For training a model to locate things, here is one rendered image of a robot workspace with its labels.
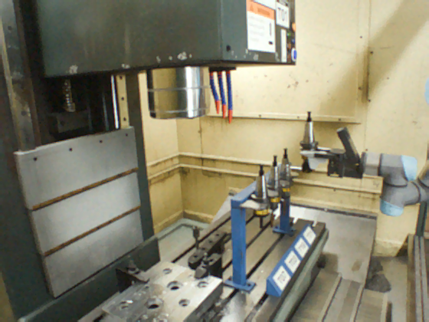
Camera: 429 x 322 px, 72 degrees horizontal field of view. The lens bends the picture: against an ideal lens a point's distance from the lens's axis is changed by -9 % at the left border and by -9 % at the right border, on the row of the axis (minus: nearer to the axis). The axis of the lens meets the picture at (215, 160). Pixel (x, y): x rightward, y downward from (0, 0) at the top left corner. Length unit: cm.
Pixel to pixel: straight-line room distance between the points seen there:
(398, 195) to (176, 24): 80
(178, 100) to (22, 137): 51
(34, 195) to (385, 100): 151
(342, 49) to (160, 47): 114
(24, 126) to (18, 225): 31
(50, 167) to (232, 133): 116
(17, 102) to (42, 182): 26
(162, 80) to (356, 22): 114
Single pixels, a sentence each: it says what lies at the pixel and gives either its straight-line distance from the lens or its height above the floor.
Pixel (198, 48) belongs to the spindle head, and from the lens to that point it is 64.
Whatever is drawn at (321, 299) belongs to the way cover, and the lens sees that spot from 136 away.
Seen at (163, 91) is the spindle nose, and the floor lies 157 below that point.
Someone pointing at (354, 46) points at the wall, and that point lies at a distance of 168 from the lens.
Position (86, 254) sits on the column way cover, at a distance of 127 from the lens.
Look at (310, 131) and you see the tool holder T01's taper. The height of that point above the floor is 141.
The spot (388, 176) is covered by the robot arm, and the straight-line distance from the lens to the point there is 106.
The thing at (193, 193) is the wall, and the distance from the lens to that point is 222.
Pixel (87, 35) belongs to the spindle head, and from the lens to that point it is 89.
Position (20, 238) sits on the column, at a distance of 115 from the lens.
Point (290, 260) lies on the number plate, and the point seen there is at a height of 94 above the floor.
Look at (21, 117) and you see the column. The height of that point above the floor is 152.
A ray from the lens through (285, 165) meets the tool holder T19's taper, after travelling 119.
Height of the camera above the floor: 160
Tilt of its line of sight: 15 degrees down
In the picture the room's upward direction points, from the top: 3 degrees counter-clockwise
